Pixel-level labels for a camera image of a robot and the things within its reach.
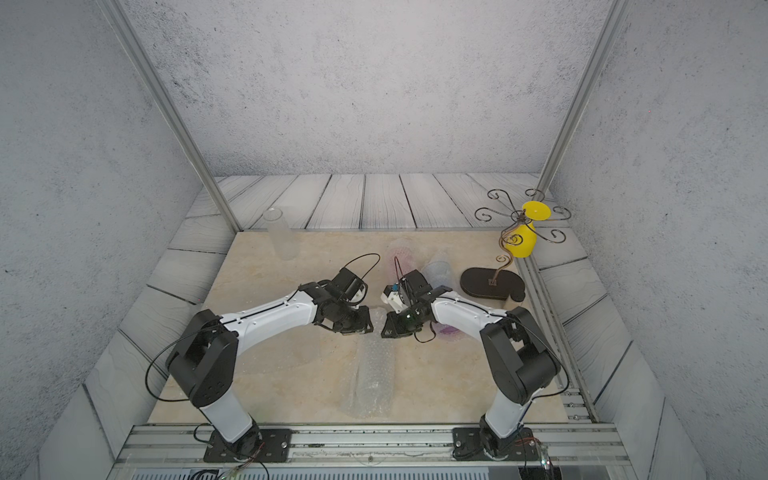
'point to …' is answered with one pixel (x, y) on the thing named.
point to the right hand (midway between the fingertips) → (386, 334)
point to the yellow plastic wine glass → (521, 243)
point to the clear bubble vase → (371, 392)
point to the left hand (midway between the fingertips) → (376, 331)
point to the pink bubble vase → (403, 257)
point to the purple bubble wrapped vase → (439, 273)
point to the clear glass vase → (285, 241)
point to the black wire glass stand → (499, 282)
